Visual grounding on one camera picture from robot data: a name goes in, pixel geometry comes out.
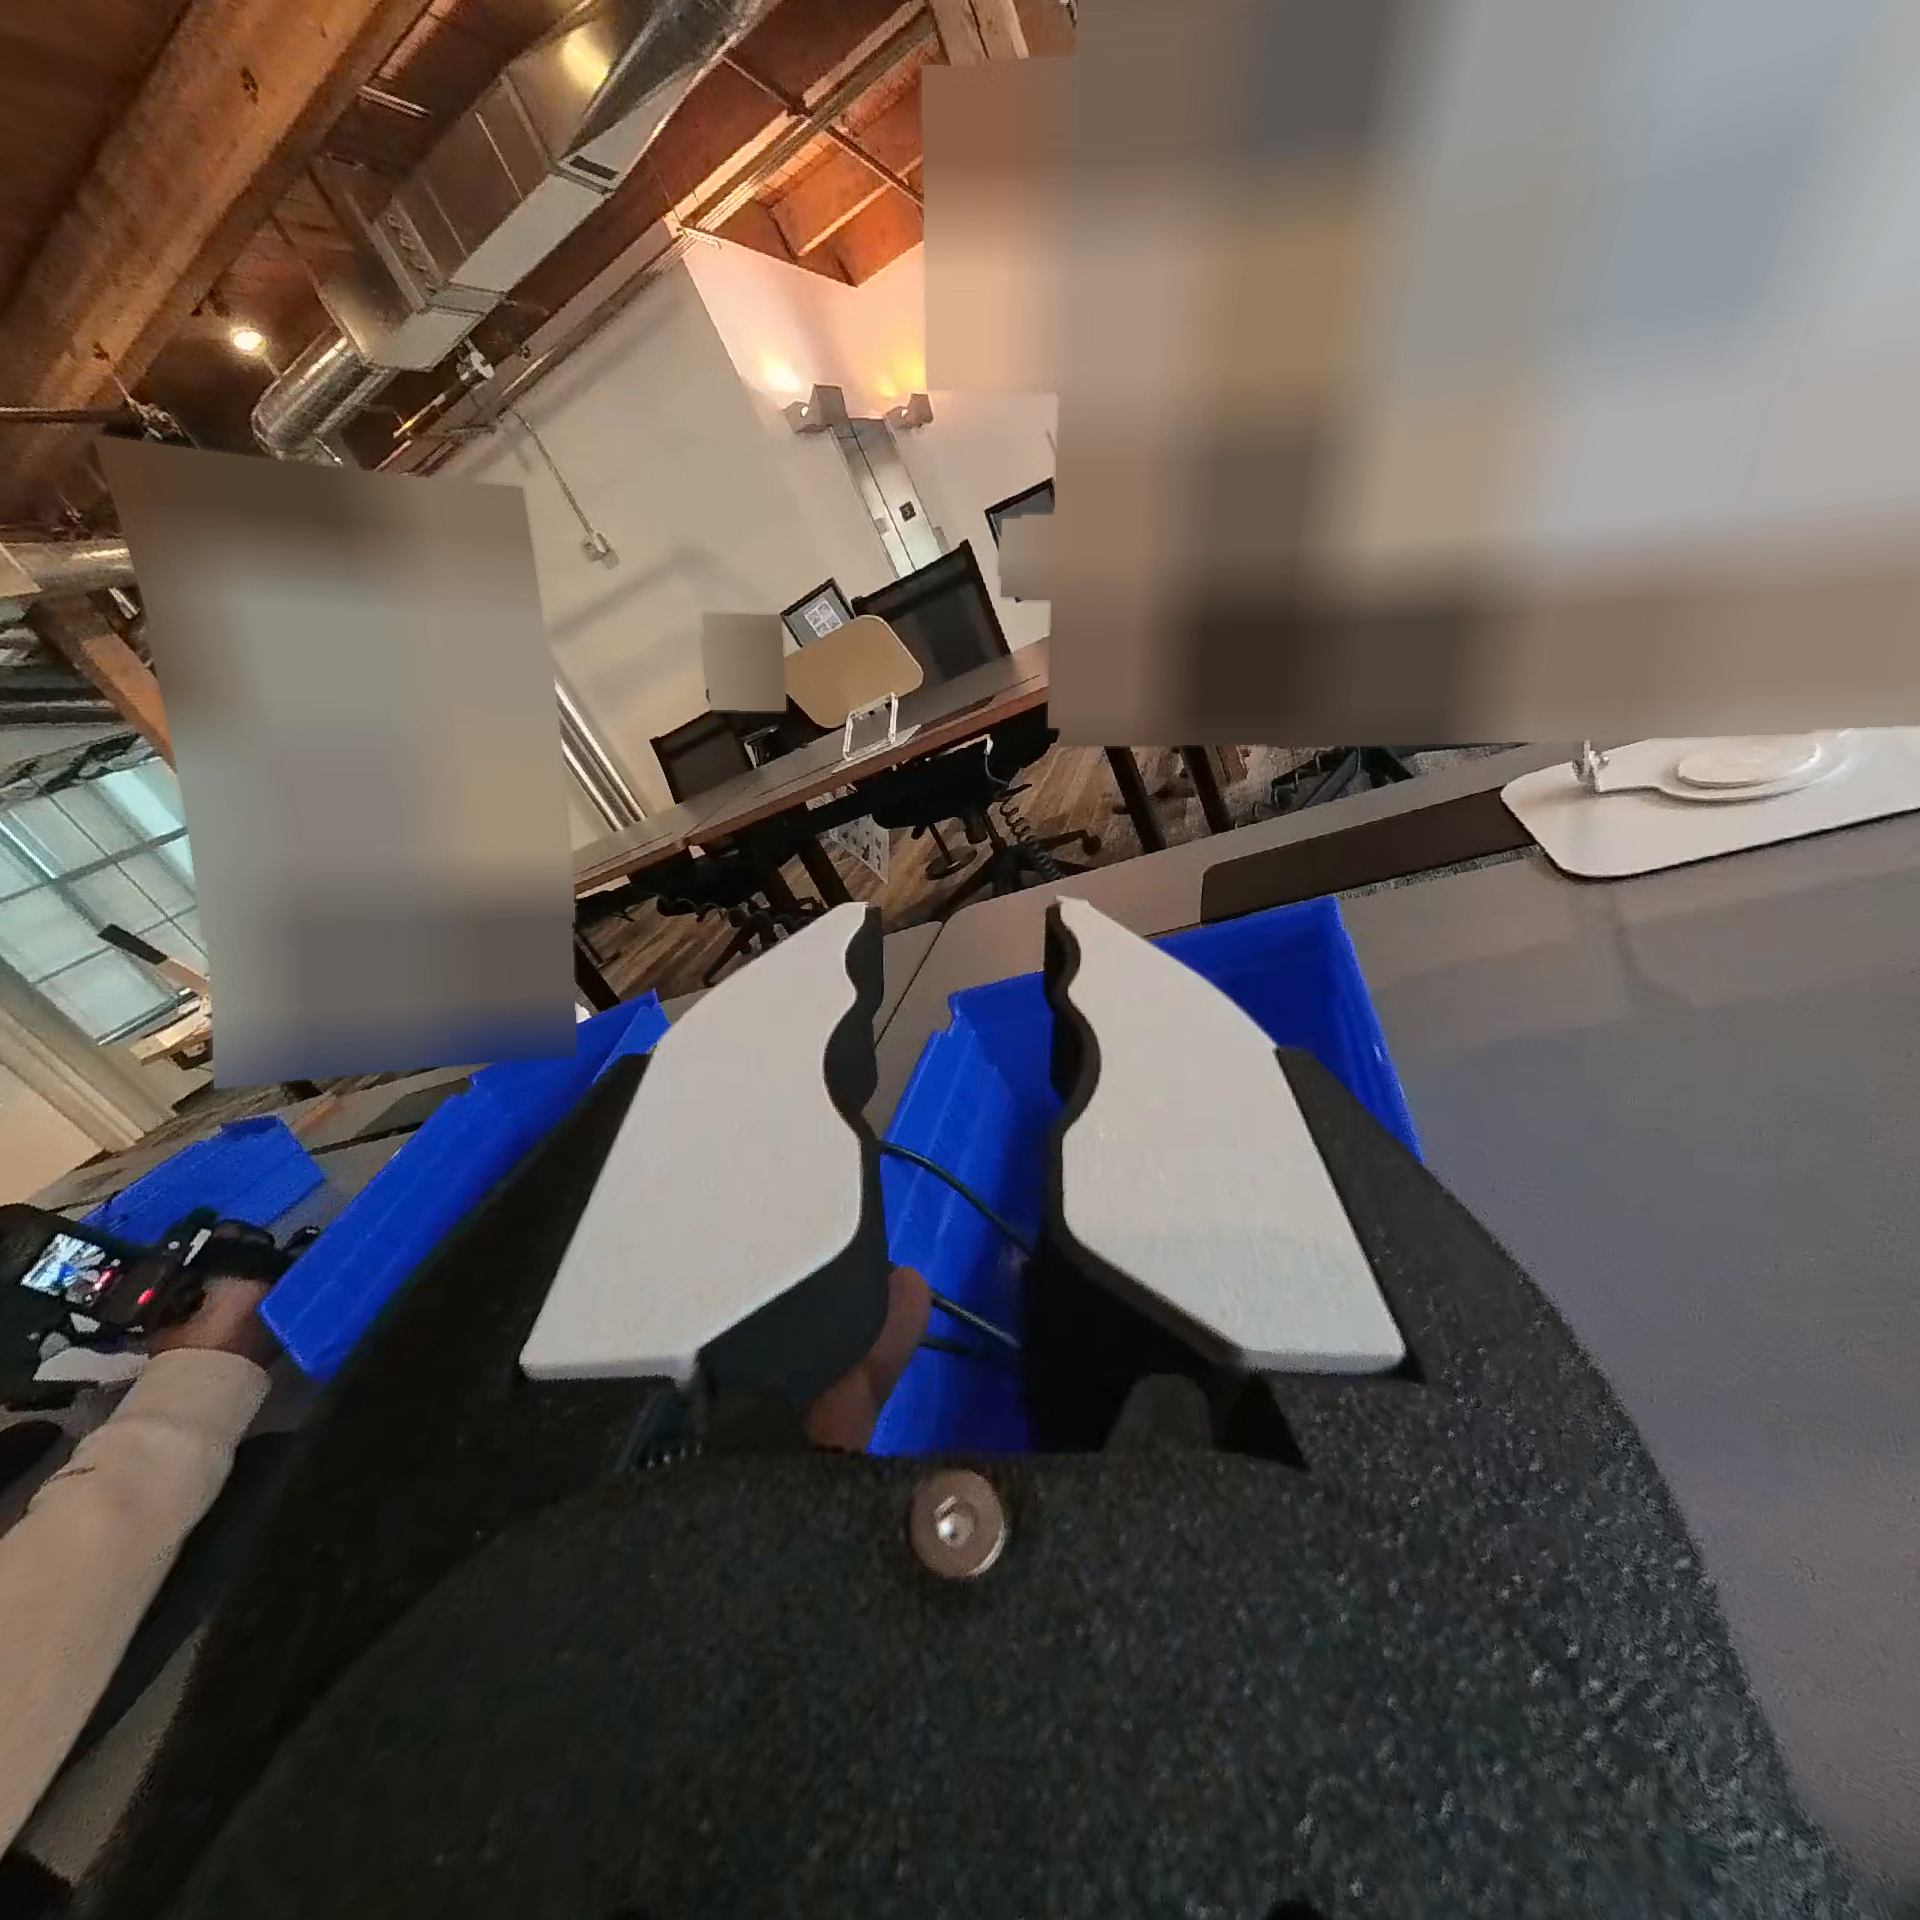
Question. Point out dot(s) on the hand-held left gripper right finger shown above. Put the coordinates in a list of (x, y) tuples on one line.
[(1230, 1184)]

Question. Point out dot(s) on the wall spotlight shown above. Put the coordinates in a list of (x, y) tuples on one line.
[(821, 408)]

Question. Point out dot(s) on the wooden board on clear stand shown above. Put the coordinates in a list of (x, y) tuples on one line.
[(849, 674)]

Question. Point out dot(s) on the another person's forearm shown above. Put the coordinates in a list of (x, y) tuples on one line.
[(106, 1529)]

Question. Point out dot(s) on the person's left hand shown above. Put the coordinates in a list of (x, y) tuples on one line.
[(878, 1381)]

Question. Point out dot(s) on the blue plastic bin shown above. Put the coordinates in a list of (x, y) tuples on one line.
[(450, 1200), (212, 1178), (961, 1080)]

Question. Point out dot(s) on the silver ventilation duct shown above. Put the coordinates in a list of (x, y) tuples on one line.
[(494, 194)]

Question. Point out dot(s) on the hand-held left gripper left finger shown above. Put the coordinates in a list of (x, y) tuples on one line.
[(705, 1184)]

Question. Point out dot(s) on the instruction sign on stand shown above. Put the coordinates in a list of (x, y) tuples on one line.
[(1622, 825)]

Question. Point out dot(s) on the dark office desk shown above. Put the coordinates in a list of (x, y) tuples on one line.
[(961, 705)]

